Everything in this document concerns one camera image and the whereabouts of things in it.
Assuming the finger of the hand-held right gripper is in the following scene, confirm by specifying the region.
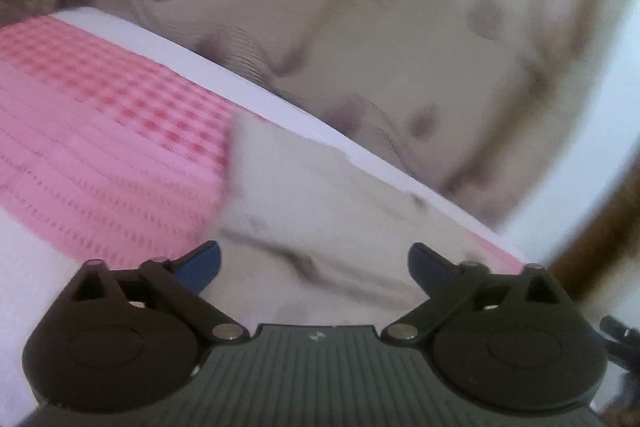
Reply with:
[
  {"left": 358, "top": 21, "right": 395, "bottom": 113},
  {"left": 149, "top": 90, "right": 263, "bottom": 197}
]
[{"left": 599, "top": 314, "right": 640, "bottom": 375}]

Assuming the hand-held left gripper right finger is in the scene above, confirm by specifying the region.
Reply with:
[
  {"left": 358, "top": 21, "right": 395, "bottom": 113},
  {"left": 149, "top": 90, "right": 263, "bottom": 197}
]
[{"left": 382, "top": 243, "right": 568, "bottom": 348}]

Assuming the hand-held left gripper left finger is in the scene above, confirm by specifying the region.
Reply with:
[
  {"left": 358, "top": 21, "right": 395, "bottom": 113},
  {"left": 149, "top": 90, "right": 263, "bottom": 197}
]
[{"left": 62, "top": 241, "right": 250, "bottom": 346}]

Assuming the beige small garment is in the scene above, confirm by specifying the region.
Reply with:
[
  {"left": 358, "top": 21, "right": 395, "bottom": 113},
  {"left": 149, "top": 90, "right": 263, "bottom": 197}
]
[{"left": 200, "top": 112, "right": 508, "bottom": 329}]

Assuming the brown wooden furniture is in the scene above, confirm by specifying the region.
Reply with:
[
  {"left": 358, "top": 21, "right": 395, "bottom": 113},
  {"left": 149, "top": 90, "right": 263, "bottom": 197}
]
[{"left": 545, "top": 184, "right": 640, "bottom": 313}]

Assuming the pink checked bed sheet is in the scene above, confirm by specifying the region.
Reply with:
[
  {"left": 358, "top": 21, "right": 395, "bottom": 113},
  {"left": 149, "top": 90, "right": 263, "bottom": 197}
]
[{"left": 0, "top": 7, "right": 537, "bottom": 427}]

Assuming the cream printed quilt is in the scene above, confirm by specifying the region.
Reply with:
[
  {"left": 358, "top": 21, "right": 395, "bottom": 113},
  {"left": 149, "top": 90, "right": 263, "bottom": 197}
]
[{"left": 0, "top": 0, "right": 640, "bottom": 230}]

